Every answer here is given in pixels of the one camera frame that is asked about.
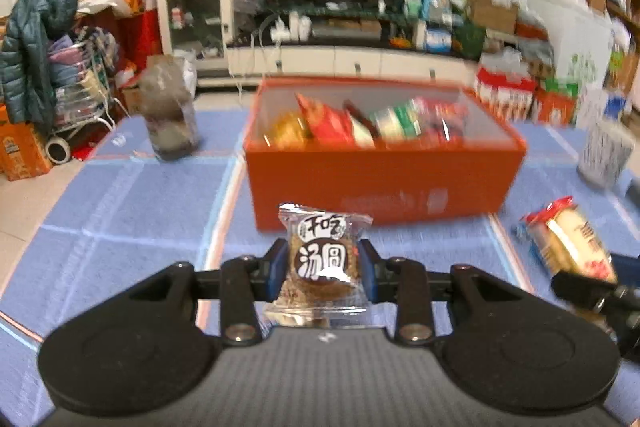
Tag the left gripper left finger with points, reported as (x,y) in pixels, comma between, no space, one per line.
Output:
(243,281)

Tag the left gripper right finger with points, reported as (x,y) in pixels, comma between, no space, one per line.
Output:
(404,283)

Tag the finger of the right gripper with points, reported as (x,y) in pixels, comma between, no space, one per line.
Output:
(617,303)

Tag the clear brown pastry packet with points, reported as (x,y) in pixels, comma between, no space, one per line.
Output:
(323,287)

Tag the red yellow biscuit packet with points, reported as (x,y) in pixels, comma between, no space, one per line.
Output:
(565,241)

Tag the orange cardboard box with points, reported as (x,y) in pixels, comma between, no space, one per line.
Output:
(408,181)

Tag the blue plaid table mat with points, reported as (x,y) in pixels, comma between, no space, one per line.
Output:
(127,215)

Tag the white patterned cup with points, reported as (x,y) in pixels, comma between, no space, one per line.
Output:
(608,147)

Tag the clear plastic jar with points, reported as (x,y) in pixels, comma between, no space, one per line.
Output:
(167,90)

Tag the orange green gift box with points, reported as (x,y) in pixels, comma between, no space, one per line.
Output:
(554,102)

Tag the white tv stand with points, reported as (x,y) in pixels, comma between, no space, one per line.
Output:
(334,44)

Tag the red white gift box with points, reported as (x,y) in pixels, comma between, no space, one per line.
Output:
(509,96)

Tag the orange carton on floor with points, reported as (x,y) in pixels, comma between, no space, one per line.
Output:
(22,154)

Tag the white glass door cabinet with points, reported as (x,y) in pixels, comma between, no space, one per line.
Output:
(200,27)

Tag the white small fridge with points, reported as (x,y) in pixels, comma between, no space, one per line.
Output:
(581,39)

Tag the brown cardboard box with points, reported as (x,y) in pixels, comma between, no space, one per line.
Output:
(501,16)

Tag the dark green puffer jacket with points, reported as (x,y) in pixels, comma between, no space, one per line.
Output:
(25,75)

